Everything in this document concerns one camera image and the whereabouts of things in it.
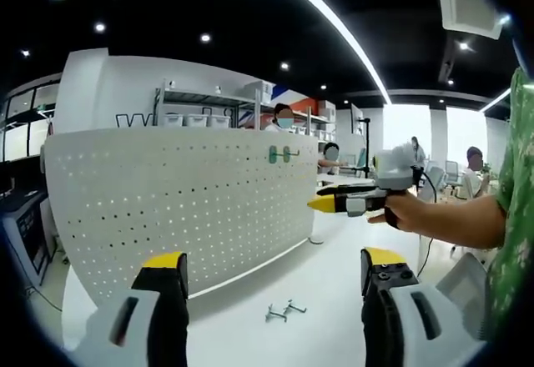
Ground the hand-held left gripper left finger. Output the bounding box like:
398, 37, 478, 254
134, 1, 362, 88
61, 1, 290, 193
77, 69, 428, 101
68, 251, 190, 367

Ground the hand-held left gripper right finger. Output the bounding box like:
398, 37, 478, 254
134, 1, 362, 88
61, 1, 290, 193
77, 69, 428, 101
360, 246, 490, 367

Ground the white perforated mounting plate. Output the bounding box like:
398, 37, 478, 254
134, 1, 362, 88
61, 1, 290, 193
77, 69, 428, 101
43, 127, 325, 312

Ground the person's right hand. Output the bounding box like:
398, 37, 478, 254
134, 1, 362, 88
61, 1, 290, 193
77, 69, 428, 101
366, 194, 423, 231

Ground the white mesh office chair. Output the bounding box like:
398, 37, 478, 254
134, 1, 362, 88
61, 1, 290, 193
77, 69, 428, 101
436, 252, 491, 343

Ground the monitor on black pole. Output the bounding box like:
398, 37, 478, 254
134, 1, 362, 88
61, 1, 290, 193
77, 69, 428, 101
349, 103, 375, 180

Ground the shelving with white boxes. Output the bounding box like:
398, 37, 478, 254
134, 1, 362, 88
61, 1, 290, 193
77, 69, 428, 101
291, 99, 339, 141

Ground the black lab bench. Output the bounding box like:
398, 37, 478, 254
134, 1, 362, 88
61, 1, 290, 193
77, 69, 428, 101
0, 189, 58, 289

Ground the person's green patterned shirt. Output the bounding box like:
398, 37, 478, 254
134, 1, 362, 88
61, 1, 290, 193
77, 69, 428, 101
483, 66, 534, 343

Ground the long ceiling light strip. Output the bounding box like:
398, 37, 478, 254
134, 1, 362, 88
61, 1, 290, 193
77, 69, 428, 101
262, 0, 393, 105

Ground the grey metal shelving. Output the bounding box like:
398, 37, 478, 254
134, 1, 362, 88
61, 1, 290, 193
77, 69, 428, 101
154, 78, 268, 130

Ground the ceiling air vent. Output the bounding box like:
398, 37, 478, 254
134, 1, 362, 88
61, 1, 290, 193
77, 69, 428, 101
433, 0, 508, 41

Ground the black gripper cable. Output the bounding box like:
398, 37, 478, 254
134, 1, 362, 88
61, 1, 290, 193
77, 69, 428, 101
411, 166, 438, 280

